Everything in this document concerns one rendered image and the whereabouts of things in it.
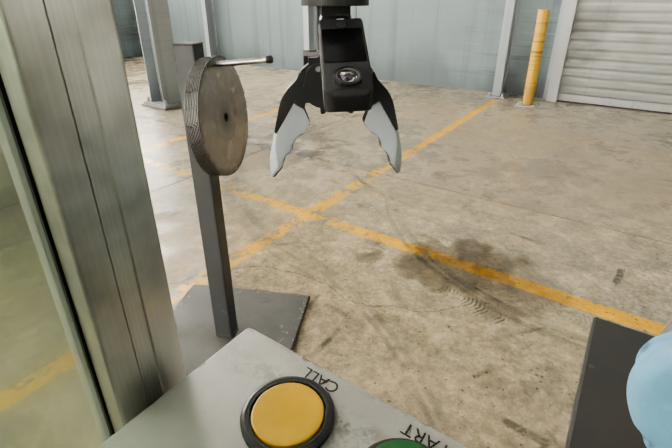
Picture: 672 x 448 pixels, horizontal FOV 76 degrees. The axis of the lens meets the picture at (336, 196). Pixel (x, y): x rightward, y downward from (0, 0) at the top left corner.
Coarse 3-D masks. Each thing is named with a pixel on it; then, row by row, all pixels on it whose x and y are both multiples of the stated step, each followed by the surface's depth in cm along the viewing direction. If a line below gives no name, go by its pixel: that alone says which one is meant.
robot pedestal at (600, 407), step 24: (600, 336) 50; (624, 336) 50; (648, 336) 50; (600, 360) 47; (624, 360) 47; (600, 384) 44; (624, 384) 44; (576, 408) 41; (600, 408) 41; (624, 408) 41; (576, 432) 39; (600, 432) 39; (624, 432) 39
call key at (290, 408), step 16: (288, 384) 25; (272, 400) 24; (288, 400) 24; (304, 400) 24; (320, 400) 24; (256, 416) 23; (272, 416) 23; (288, 416) 23; (304, 416) 23; (320, 416) 23; (256, 432) 22; (272, 432) 22; (288, 432) 22; (304, 432) 22
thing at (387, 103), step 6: (372, 72) 46; (378, 84) 46; (378, 90) 46; (384, 90) 46; (378, 96) 47; (384, 96) 47; (390, 96) 47; (384, 102) 47; (390, 102) 47; (384, 108) 47; (390, 108) 47; (390, 114) 48; (390, 120) 48; (396, 120) 48; (396, 126) 48
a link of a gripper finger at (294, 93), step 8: (296, 80) 45; (288, 88) 46; (296, 88) 46; (288, 96) 46; (296, 96) 46; (304, 96) 46; (280, 104) 46; (288, 104) 46; (304, 104) 46; (280, 112) 47; (288, 112) 47; (280, 120) 47
